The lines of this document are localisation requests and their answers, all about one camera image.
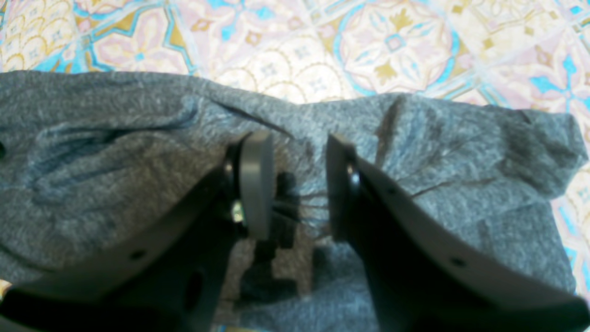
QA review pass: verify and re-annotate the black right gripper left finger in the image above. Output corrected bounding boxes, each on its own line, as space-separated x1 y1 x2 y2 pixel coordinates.
1 131 274 332

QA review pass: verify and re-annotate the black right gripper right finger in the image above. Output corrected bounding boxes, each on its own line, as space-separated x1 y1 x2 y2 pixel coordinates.
326 134 589 332

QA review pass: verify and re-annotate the grey t-shirt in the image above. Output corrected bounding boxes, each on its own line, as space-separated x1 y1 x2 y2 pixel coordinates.
0 71 588 332

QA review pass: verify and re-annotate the patterned colourful tablecloth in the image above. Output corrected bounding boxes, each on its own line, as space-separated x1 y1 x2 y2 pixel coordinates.
1 0 589 301

